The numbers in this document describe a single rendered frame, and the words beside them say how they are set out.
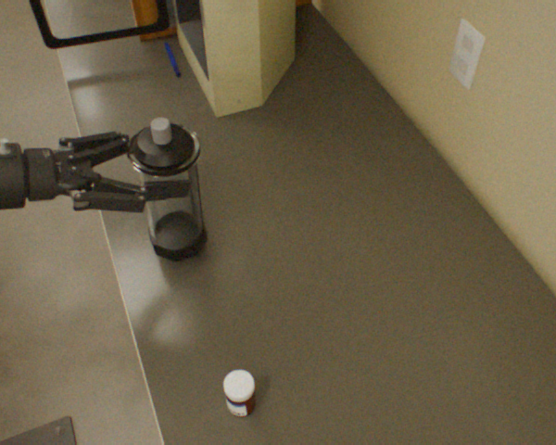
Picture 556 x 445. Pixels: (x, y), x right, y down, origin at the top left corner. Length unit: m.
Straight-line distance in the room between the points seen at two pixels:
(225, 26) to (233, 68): 0.10
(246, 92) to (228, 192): 0.26
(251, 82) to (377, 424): 0.76
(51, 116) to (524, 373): 2.49
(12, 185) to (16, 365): 1.40
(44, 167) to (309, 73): 0.79
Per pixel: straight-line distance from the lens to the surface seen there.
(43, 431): 2.03
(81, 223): 2.46
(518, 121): 1.10
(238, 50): 1.25
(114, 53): 1.59
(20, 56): 3.50
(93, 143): 0.94
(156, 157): 0.86
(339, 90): 1.41
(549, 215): 1.10
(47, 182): 0.85
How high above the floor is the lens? 1.80
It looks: 51 degrees down
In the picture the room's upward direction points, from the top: 1 degrees counter-clockwise
